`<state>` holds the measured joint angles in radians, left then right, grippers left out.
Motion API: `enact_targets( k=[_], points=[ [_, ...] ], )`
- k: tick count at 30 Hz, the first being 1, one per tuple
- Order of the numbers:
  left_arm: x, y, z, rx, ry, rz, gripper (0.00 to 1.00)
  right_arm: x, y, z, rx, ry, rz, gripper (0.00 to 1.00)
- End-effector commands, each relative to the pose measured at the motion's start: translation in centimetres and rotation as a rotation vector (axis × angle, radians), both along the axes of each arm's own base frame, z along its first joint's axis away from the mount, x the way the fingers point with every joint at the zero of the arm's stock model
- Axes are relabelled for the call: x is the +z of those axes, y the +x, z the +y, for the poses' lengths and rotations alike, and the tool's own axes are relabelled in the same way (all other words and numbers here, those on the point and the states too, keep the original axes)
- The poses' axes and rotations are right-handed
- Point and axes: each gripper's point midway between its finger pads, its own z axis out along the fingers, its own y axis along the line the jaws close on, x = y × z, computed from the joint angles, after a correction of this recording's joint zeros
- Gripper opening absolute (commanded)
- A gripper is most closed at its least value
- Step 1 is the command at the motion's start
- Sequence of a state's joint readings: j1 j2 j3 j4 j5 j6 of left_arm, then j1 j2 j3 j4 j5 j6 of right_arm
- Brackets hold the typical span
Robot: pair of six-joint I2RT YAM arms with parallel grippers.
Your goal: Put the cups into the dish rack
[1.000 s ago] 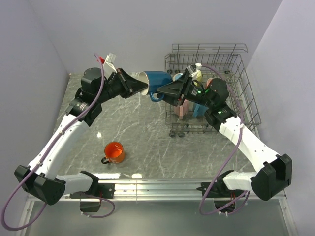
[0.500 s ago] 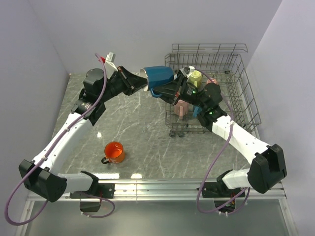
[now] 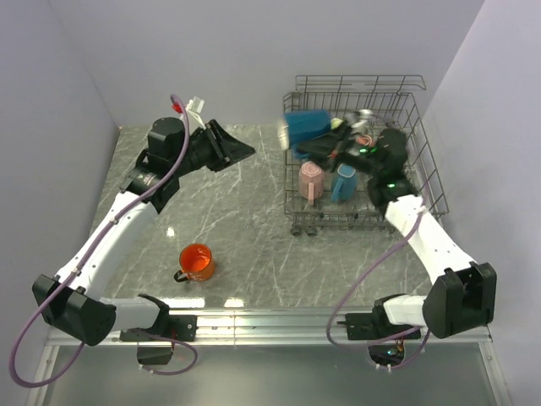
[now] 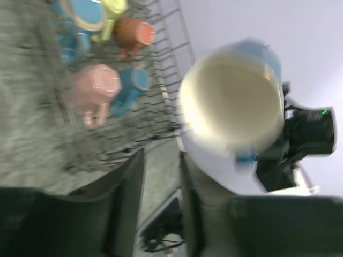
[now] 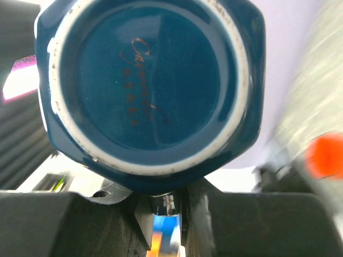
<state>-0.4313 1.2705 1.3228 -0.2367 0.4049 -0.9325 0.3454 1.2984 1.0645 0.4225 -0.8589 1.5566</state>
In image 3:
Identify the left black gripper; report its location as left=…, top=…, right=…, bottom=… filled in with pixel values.
left=172, top=118, right=255, bottom=177

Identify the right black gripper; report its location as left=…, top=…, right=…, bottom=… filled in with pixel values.
left=294, top=123, right=382, bottom=178

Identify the yellow faceted mug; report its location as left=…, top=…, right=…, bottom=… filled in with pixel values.
left=331, top=118, right=343, bottom=129

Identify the dark blue mug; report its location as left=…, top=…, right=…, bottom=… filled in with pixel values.
left=277, top=109, right=331, bottom=151

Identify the pink faceted mug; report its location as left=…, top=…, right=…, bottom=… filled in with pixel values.
left=298, top=161, right=325, bottom=206

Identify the salmon floral mug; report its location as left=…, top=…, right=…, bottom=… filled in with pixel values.
left=355, top=134, right=374, bottom=146

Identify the light blue floral mug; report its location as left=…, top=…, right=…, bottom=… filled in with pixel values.
left=331, top=164, right=358, bottom=203

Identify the orange mug black handle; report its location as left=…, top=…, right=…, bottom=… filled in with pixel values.
left=173, top=244, right=216, bottom=283

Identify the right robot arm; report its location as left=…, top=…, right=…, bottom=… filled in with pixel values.
left=297, top=123, right=497, bottom=338

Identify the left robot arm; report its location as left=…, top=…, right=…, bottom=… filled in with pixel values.
left=32, top=118, right=255, bottom=346

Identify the wire dish rack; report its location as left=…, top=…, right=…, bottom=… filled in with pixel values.
left=283, top=74, right=449, bottom=236

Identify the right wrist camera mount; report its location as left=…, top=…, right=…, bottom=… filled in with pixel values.
left=344, top=109, right=374, bottom=134

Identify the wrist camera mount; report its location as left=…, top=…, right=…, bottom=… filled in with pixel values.
left=344, top=109, right=374, bottom=134
left=170, top=94, right=205, bottom=128

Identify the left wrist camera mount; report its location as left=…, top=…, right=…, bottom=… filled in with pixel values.
left=170, top=94, right=205, bottom=128

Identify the aluminium mounting rail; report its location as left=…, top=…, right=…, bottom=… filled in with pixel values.
left=45, top=307, right=491, bottom=347

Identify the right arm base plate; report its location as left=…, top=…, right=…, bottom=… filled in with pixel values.
left=337, top=313, right=413, bottom=341

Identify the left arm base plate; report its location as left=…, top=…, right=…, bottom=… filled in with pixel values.
left=119, top=314, right=198, bottom=343

